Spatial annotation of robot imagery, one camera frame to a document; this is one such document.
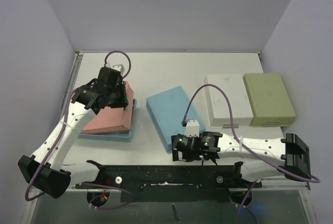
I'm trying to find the pink plastic basket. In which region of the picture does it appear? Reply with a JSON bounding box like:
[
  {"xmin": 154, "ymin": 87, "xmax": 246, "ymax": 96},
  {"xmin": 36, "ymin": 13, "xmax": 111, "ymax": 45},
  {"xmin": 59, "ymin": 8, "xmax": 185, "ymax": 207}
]
[{"xmin": 81, "ymin": 81, "xmax": 134, "ymax": 135}]

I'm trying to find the blue plastic basket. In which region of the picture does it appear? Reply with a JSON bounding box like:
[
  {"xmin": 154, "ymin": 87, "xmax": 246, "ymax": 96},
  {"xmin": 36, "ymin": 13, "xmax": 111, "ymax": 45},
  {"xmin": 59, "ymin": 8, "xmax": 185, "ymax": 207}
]
[
  {"xmin": 79, "ymin": 99, "xmax": 137, "ymax": 142},
  {"xmin": 146, "ymin": 86, "xmax": 189, "ymax": 153}
]

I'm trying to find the white perforated plastic basket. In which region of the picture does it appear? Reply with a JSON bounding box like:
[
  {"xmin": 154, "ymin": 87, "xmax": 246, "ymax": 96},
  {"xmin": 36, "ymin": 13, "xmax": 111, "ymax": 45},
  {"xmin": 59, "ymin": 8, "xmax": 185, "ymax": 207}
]
[{"xmin": 202, "ymin": 73, "xmax": 254, "ymax": 128}]

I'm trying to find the green perforated plastic basket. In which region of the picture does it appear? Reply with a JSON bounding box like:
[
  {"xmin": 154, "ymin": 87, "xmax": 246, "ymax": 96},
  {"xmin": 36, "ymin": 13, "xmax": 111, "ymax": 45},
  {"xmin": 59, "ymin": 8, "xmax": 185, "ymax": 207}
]
[{"xmin": 243, "ymin": 73, "xmax": 296, "ymax": 127}]

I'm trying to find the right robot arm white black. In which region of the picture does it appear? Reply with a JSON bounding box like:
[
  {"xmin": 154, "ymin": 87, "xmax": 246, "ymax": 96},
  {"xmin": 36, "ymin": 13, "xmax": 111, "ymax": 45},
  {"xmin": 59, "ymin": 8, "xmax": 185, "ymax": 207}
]
[{"xmin": 171, "ymin": 131, "xmax": 312, "ymax": 187}]

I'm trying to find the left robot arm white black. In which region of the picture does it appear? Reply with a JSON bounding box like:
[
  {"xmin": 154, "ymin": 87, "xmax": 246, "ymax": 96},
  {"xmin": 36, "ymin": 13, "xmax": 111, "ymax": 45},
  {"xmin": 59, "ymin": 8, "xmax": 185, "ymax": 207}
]
[{"xmin": 18, "ymin": 65, "xmax": 128, "ymax": 201}]

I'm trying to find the blue bottom plastic basket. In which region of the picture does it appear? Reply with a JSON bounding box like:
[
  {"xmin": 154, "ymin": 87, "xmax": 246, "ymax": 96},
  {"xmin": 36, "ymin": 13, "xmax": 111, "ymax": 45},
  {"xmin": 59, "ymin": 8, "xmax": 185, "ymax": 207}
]
[{"xmin": 79, "ymin": 99, "xmax": 137, "ymax": 142}]

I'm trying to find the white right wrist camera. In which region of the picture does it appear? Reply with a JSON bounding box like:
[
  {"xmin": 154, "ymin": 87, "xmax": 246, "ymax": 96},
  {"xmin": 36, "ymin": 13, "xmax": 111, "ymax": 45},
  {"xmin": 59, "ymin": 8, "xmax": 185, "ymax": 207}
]
[{"xmin": 182, "ymin": 120, "xmax": 200, "ymax": 137}]

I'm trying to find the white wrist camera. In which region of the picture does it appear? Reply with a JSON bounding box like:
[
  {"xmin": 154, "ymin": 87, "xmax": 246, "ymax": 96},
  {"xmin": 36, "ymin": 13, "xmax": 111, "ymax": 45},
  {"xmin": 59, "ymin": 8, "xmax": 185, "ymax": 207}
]
[
  {"xmin": 182, "ymin": 120, "xmax": 200, "ymax": 137},
  {"xmin": 105, "ymin": 63, "xmax": 125, "ymax": 74}
]

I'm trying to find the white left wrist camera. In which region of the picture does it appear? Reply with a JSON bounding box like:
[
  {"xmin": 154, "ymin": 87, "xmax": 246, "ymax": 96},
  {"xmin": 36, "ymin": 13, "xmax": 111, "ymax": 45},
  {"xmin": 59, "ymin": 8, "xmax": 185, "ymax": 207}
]
[{"xmin": 105, "ymin": 63, "xmax": 125, "ymax": 74}]

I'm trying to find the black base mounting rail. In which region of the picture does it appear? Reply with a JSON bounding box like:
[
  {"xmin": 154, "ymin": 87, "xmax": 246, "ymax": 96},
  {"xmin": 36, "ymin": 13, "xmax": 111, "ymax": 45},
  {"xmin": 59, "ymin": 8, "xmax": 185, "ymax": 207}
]
[{"xmin": 75, "ymin": 162, "xmax": 251, "ymax": 203}]

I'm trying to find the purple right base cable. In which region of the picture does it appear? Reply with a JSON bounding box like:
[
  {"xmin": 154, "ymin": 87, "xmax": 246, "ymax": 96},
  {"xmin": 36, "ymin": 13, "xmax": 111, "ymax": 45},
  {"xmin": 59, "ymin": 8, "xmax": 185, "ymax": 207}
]
[{"xmin": 235, "ymin": 179, "xmax": 261, "ymax": 224}]

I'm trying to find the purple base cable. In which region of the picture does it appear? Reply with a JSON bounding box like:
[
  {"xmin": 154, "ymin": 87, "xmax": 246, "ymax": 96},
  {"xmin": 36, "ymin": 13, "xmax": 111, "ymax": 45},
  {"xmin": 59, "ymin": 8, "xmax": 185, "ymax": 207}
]
[
  {"xmin": 80, "ymin": 182, "xmax": 135, "ymax": 211},
  {"xmin": 235, "ymin": 179, "xmax": 261, "ymax": 224}
]

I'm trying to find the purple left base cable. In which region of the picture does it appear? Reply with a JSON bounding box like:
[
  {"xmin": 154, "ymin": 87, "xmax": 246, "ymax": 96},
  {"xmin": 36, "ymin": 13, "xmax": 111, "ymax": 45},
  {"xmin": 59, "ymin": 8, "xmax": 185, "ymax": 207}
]
[{"xmin": 80, "ymin": 182, "xmax": 135, "ymax": 211}]

